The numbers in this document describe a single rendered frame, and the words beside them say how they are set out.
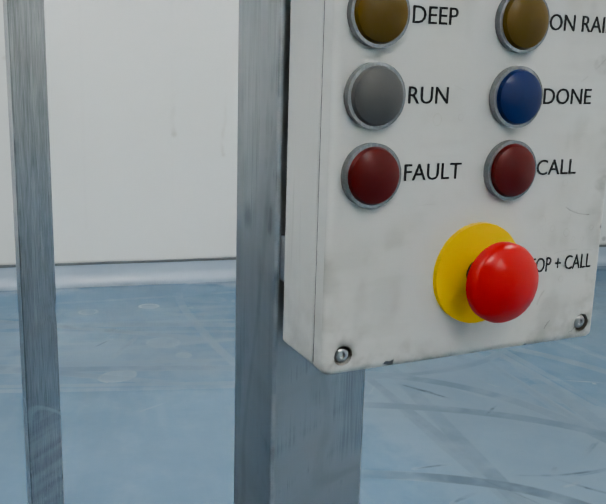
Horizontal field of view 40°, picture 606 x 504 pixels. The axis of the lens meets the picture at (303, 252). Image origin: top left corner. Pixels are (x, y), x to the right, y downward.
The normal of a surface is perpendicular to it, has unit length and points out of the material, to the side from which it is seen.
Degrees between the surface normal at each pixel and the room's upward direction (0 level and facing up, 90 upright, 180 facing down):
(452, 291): 90
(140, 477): 0
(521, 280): 87
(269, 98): 90
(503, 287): 90
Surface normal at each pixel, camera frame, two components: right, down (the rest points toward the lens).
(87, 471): 0.03, -0.97
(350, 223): 0.43, 0.22
